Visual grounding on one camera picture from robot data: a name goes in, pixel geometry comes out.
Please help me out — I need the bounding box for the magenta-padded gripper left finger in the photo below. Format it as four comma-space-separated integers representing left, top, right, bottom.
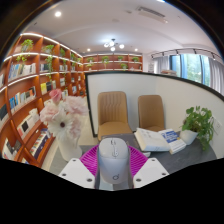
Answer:
57, 143, 101, 190

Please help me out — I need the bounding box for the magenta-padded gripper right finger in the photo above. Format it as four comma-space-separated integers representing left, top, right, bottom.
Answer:
128, 144, 170, 189

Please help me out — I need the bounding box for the white computer mouse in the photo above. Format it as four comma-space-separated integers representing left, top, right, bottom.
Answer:
97, 137, 132, 185

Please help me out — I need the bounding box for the thick white book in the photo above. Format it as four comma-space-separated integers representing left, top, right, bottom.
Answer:
133, 127, 172, 153

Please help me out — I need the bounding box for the blue-cover white book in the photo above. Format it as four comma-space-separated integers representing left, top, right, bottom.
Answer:
158, 128, 187, 155

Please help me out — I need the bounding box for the white vase with pink flowers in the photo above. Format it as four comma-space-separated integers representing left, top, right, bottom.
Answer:
39, 88, 89, 163

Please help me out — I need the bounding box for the green plant in white pot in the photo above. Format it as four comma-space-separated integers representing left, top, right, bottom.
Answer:
179, 105, 215, 151

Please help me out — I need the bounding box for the tan upholstered chair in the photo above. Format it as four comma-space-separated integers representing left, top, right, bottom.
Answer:
137, 94, 166, 133
96, 90, 134, 141

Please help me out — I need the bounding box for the orange wooden shelf unit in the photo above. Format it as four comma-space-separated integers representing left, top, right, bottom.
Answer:
0, 32, 144, 168

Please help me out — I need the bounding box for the window with curtains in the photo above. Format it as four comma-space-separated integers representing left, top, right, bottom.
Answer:
149, 48, 224, 96

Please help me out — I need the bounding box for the ceiling lamp with round bulbs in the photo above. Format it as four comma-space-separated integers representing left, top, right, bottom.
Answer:
103, 38, 125, 52

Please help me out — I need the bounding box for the ceiling air vent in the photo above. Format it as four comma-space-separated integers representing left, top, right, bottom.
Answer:
135, 5, 168, 24

